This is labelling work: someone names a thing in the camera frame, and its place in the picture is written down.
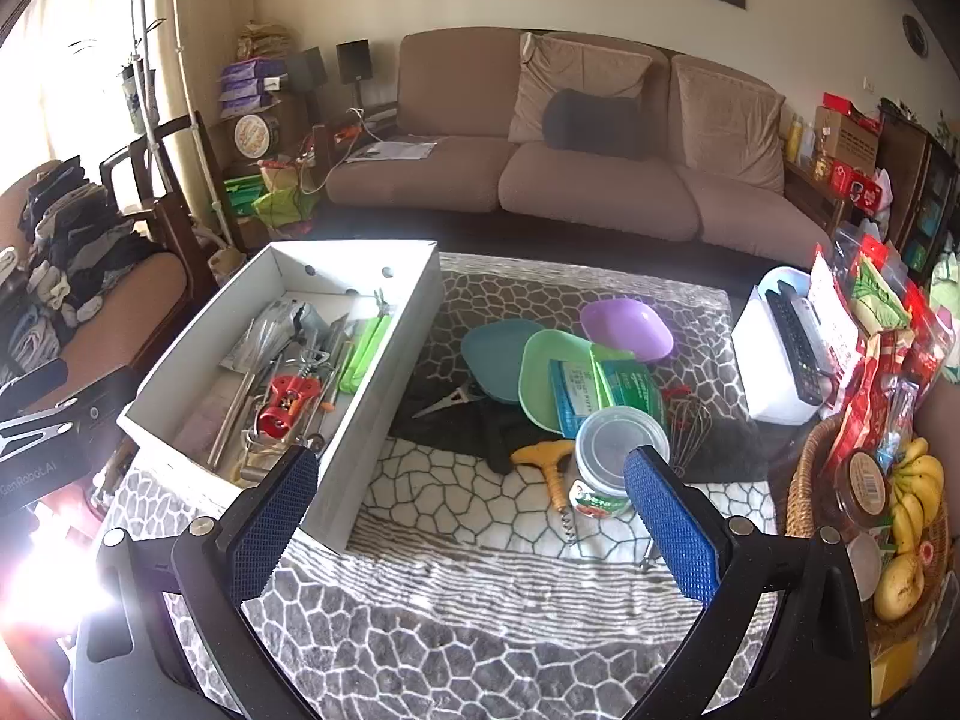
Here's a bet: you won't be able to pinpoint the banana bunch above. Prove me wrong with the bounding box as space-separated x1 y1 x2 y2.
889 437 946 557

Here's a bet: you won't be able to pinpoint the beige sofa cushion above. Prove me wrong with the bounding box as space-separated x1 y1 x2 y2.
508 34 653 147
671 54 787 192

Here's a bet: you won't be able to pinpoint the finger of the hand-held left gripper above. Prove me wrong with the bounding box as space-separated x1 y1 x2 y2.
45 375 140 452
0 360 70 407

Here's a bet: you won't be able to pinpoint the black remote control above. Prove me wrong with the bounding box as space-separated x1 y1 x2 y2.
766 279 836 404

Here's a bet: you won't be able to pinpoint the wicker basket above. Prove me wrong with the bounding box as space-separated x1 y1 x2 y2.
784 412 960 662

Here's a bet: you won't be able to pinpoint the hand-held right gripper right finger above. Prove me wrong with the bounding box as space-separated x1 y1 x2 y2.
622 444 875 720

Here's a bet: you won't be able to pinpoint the yellow handled corkscrew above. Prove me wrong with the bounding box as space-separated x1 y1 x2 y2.
511 442 582 545

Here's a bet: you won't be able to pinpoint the yellow bottles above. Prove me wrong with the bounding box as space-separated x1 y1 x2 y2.
784 111 815 166

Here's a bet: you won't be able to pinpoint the red wing corkscrew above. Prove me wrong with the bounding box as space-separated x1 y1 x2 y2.
259 373 326 442

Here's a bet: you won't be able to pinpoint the bundle of metal utensils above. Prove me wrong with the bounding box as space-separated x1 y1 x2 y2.
202 298 353 485

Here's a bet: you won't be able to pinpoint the grey white patterned blanket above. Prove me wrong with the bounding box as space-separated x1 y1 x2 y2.
97 251 797 720

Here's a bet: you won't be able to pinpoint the pile of socks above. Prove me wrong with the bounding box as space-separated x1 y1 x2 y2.
0 156 163 385

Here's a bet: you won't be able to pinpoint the green handled kitchen tools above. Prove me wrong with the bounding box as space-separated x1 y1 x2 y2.
339 291 397 395

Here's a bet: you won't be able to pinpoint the teal plastic plate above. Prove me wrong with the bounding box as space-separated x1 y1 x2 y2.
460 319 548 407

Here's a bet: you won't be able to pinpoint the dark wooden chair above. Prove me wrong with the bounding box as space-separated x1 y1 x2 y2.
100 112 248 272

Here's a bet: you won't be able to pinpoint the black speaker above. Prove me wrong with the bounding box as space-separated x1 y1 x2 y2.
336 39 373 85
298 47 329 92

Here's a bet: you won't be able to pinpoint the dark lumbar pillow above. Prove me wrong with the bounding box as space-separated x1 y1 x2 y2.
544 88 650 161

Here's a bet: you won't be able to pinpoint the white garment steamer stand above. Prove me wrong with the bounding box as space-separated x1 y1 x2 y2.
120 0 242 250

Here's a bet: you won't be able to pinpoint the red gift boxes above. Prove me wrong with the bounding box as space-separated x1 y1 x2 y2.
829 161 887 215

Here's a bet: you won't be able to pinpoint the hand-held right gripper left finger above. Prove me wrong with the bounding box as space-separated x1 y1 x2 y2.
71 444 322 720

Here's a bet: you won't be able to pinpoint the blue snack packet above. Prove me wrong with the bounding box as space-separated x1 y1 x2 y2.
549 360 602 438

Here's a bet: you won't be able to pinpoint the green plastic plate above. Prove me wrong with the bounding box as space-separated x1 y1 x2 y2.
519 330 601 437

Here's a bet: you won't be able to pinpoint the metal whisk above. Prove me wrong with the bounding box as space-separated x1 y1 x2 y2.
640 397 715 575

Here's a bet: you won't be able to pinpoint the brown sofa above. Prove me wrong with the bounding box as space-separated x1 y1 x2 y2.
319 30 835 257

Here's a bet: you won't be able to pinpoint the stack of purple packs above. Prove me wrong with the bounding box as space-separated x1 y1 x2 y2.
219 56 290 118

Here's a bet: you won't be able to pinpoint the white lidded jar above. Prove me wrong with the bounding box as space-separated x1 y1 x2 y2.
846 532 886 602

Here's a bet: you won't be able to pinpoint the light green snack packet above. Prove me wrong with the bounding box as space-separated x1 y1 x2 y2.
589 343 637 372

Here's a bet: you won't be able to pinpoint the white cardboard box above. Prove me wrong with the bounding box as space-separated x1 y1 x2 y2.
118 240 445 554

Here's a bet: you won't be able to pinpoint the yellow mango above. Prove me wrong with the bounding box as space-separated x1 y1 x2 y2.
874 551 926 622

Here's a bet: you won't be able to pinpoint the black handled metal tool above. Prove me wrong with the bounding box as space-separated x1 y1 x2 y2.
412 381 485 421

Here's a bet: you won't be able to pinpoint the white papers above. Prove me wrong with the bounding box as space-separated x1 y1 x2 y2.
346 139 439 165

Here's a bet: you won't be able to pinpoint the brown cardboard box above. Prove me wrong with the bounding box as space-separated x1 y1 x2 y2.
814 105 880 178

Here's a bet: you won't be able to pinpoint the round printed tin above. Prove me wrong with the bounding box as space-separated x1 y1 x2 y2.
232 114 281 159

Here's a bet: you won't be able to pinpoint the round clear plastic tub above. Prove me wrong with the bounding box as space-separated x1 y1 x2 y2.
574 406 671 518

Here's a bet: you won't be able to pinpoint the purple plastic bowl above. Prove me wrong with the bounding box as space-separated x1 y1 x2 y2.
579 298 676 362

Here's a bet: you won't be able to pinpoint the woven straw bundle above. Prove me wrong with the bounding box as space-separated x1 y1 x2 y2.
238 21 294 61

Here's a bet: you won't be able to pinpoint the white plastic storage box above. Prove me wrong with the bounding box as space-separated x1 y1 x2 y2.
731 266 842 425

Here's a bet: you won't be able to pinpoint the green plastic bag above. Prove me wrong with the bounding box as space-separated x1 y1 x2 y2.
225 172 313 230

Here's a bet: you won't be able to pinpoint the pile of snack bags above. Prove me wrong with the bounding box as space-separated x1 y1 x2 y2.
832 229 960 466

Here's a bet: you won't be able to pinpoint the brown lidded jar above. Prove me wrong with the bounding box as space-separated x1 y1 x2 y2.
834 448 898 535

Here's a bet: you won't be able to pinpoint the dark wooden shelf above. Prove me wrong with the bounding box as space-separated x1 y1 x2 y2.
874 97 960 272

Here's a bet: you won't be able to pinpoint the green cartoon snack packet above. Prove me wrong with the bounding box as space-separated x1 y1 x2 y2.
600 358 666 422

